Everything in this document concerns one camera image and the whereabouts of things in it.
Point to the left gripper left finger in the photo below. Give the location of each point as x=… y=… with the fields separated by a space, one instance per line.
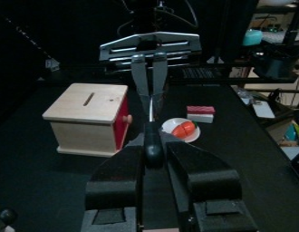
x=115 y=181

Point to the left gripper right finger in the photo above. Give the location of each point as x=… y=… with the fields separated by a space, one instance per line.
x=207 y=181

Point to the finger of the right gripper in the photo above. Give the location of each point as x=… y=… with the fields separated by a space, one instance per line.
x=160 y=75
x=140 y=75

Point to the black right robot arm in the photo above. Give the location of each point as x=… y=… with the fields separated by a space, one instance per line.
x=146 y=15

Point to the wooden box with slot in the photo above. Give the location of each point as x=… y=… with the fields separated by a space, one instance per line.
x=87 y=102

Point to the red and white block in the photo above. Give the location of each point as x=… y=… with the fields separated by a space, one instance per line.
x=200 y=114

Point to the small white plate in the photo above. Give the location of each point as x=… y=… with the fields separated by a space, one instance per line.
x=171 y=125

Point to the red ball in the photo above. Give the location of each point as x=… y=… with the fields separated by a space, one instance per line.
x=184 y=130

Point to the teal container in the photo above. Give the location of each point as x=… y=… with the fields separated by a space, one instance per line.
x=252 y=37

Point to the cardboard box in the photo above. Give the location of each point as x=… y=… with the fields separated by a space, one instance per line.
x=280 y=130

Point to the white flat box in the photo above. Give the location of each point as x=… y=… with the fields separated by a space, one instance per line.
x=263 y=109

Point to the metal frame bracket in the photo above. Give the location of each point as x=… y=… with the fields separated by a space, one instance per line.
x=52 y=64

